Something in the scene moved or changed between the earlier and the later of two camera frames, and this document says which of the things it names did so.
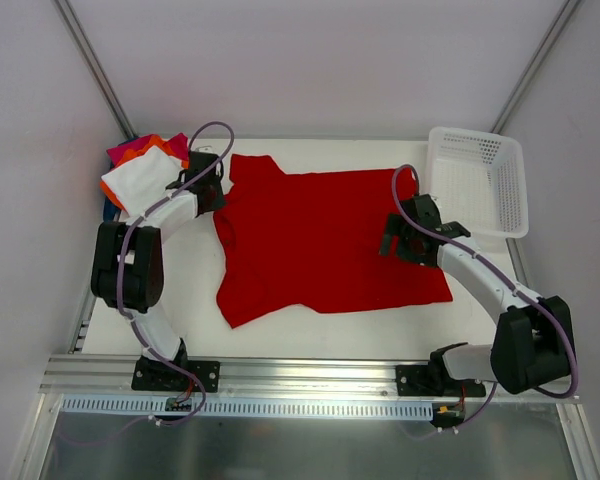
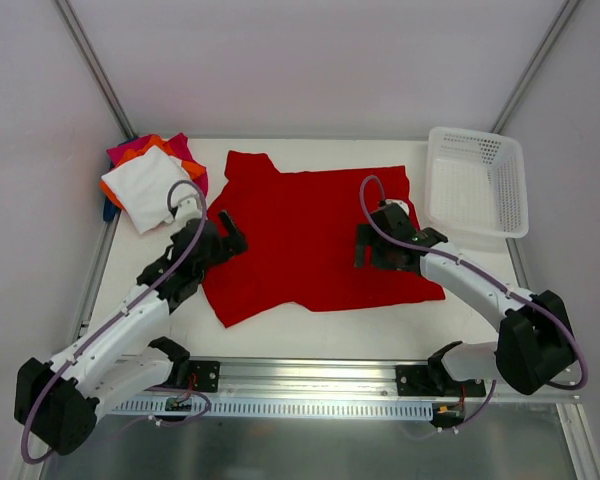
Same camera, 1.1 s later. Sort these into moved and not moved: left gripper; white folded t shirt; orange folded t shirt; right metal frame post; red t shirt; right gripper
Moved: left gripper; right gripper
Not moved: right metal frame post; red t shirt; orange folded t shirt; white folded t shirt
